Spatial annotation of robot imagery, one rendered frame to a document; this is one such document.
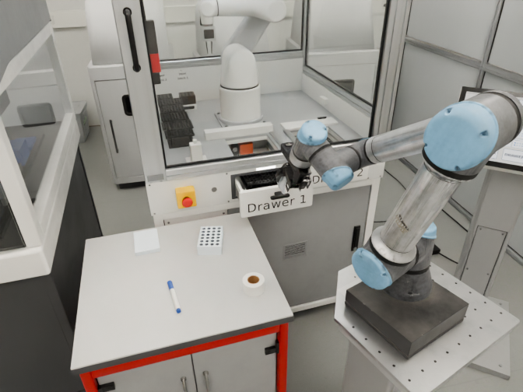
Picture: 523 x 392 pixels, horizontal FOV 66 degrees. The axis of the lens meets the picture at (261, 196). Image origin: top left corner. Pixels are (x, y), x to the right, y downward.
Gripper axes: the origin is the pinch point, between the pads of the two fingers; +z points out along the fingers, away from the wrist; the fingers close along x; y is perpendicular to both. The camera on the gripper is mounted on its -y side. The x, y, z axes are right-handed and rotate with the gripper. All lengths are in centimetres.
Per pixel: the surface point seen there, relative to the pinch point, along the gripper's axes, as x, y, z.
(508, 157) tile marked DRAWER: 87, 7, -4
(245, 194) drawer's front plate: -12.2, -3.7, 11.3
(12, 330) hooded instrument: -101, 20, 43
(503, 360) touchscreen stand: 99, 79, 64
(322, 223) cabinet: 28, 1, 47
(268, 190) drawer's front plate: -3.6, -3.5, 11.5
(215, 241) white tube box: -26.2, 10.1, 16.9
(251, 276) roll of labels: -18.6, 28.0, 4.9
